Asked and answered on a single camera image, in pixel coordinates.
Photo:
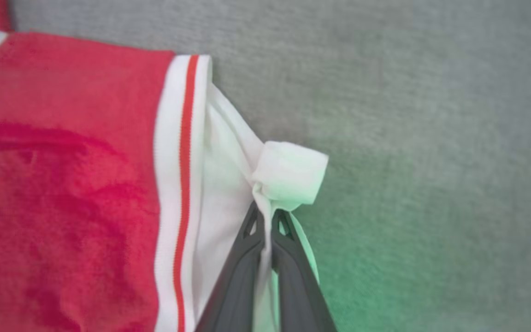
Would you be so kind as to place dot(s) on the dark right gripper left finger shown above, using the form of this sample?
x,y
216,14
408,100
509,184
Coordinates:
x,y
240,286

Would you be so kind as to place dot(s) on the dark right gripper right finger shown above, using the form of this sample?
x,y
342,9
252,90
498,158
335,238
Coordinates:
x,y
295,286

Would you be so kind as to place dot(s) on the red and white shirt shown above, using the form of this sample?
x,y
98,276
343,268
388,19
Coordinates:
x,y
62,184

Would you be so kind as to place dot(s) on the grey fabric sofa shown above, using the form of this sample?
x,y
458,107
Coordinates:
x,y
431,138

